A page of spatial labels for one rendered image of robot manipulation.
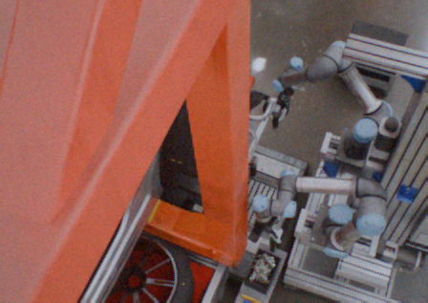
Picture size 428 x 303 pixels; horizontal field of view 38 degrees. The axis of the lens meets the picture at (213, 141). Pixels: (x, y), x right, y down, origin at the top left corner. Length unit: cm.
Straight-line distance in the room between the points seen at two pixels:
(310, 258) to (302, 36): 184
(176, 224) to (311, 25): 222
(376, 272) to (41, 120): 304
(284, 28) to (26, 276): 461
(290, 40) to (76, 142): 450
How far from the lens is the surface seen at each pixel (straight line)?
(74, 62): 46
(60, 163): 47
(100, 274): 319
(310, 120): 456
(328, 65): 322
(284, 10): 512
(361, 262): 341
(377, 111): 342
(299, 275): 388
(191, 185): 408
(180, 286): 358
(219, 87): 186
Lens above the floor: 395
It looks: 62 degrees down
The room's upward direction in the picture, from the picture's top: 5 degrees counter-clockwise
